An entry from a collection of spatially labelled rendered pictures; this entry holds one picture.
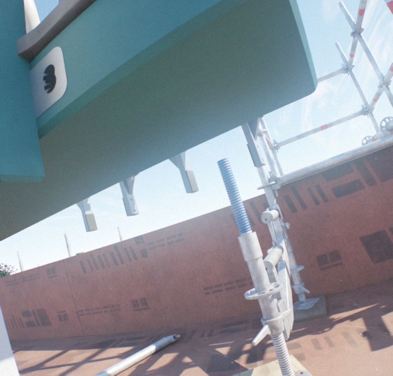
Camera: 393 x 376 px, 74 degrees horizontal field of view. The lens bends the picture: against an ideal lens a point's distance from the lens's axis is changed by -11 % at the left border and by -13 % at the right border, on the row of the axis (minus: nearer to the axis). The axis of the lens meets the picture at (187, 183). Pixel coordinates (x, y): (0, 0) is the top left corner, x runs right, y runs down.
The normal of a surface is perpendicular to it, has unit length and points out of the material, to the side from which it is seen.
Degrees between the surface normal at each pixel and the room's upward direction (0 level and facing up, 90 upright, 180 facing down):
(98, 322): 90
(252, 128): 90
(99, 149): 180
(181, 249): 90
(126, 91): 180
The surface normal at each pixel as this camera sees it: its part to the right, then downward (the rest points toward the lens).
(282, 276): -0.44, -0.85
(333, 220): -0.41, -0.05
